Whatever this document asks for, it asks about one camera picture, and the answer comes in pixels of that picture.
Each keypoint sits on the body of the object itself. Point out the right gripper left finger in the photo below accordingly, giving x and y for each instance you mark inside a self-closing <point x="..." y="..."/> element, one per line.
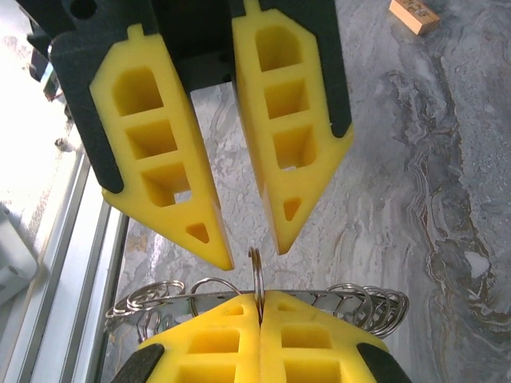
<point x="199" y="347"/>

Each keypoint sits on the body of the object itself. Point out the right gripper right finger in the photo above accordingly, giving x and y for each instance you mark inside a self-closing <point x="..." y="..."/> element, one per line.
<point x="319" y="347"/>

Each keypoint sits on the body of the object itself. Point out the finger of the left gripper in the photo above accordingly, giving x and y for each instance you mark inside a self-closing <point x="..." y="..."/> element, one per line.
<point x="151" y="159"/>
<point x="295" y="99"/>

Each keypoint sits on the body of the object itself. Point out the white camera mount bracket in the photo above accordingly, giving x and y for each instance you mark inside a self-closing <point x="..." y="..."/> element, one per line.
<point x="16" y="259"/>

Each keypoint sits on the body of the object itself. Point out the small wooden block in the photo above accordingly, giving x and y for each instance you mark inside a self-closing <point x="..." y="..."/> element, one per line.
<point x="415" y="16"/>

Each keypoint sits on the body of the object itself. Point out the metal key holder with rings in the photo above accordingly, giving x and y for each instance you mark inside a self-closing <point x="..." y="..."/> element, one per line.
<point x="181" y="307"/>

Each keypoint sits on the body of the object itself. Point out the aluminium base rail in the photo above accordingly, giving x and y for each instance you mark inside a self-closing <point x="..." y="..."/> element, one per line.
<point x="72" y="259"/>

